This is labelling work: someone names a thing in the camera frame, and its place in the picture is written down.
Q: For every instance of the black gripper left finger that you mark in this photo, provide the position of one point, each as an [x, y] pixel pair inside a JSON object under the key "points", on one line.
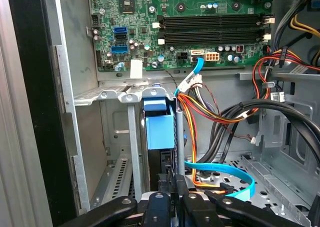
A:
{"points": [[157, 212]]}

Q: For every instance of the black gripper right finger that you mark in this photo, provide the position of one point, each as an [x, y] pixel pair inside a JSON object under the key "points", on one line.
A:
{"points": [[197, 212]]}

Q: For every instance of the hard disk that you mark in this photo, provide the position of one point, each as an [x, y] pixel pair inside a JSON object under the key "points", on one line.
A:
{"points": [[160, 129]]}

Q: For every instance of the grey metal disk bay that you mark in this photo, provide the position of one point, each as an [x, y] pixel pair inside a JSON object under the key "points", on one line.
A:
{"points": [[135, 137]]}

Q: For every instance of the grey metal drive cage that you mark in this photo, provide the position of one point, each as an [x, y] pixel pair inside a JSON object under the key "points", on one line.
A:
{"points": [[277, 137]]}

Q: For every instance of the white labelled connector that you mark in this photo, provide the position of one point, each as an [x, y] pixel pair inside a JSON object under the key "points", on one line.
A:
{"points": [[278, 97]]}

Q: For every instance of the white paper label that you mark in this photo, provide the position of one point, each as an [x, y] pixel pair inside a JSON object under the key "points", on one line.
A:
{"points": [[136, 69]]}

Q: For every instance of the black RAM slot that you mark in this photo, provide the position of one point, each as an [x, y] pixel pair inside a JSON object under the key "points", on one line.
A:
{"points": [[212, 25], [212, 40], [212, 18], [212, 34]]}

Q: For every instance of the black open PC case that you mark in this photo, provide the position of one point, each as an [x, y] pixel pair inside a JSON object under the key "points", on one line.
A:
{"points": [[37, 87]]}

